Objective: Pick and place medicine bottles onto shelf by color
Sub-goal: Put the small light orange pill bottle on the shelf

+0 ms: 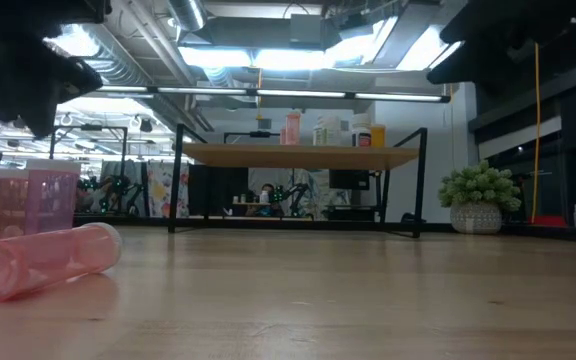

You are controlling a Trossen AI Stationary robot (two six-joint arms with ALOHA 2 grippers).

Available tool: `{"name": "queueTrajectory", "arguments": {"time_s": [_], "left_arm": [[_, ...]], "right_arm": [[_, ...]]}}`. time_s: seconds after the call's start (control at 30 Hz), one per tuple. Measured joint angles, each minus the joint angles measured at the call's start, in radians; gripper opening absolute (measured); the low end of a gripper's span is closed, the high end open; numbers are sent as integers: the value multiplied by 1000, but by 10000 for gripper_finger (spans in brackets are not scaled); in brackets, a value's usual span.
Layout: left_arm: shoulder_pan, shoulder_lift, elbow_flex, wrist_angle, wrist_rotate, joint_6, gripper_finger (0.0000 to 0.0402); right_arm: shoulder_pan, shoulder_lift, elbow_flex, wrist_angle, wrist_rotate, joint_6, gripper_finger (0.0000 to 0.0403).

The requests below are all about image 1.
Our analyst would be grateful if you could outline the wooden shelf black metal legs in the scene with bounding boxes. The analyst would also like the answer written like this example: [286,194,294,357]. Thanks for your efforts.
[167,122,429,240]

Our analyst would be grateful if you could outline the floral patterned cloth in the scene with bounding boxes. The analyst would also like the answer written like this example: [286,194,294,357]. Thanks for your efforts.
[145,160,190,219]

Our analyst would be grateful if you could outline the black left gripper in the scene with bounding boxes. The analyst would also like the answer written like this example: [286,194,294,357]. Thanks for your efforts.
[0,0,112,142]

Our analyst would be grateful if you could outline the green succulent in white pot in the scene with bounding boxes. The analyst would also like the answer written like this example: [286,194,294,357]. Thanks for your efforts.
[437,158,523,235]

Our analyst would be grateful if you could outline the long linear pendant light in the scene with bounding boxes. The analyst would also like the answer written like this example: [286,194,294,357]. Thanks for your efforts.
[97,85,452,104]

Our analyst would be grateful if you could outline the flat red box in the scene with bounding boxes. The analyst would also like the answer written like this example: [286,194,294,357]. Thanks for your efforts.
[532,215,568,228]

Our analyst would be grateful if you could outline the black background stand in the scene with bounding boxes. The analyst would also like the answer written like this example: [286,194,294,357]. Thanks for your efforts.
[223,130,282,145]

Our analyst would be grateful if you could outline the black aluminium frame crossbar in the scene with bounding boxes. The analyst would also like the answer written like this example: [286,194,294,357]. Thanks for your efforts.
[70,213,419,234]

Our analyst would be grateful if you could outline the large silver ventilation duct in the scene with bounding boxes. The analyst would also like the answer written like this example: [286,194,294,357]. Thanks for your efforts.
[42,0,194,89]

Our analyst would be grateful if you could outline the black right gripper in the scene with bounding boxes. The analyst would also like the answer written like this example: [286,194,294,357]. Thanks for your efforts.
[426,0,576,86]

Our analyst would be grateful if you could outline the yellow hanging cable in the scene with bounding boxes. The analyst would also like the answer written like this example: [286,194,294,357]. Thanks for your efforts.
[532,42,542,224]

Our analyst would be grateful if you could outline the small orange medicine bottle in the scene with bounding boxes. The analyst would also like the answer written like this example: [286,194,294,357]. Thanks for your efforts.
[0,168,30,240]

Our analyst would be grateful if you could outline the black background rack frame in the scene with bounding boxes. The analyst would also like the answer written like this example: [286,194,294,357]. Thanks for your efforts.
[49,124,129,217]

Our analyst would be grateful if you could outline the small silver ventilation duct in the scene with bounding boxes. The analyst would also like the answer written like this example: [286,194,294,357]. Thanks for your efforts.
[167,0,209,32]

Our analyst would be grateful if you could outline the large clear medicine bottle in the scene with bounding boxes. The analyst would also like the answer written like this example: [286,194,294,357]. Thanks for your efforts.
[311,115,343,147]

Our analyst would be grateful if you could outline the person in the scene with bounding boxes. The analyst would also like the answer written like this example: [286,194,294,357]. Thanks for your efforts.
[247,182,284,219]

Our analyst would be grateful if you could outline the pink medicine bottle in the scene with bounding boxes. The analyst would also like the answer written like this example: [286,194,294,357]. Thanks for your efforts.
[24,158,82,236]
[284,112,302,147]
[0,221,123,304]

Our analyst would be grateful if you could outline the small black monitor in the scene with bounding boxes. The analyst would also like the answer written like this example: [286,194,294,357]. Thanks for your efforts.
[328,169,372,192]

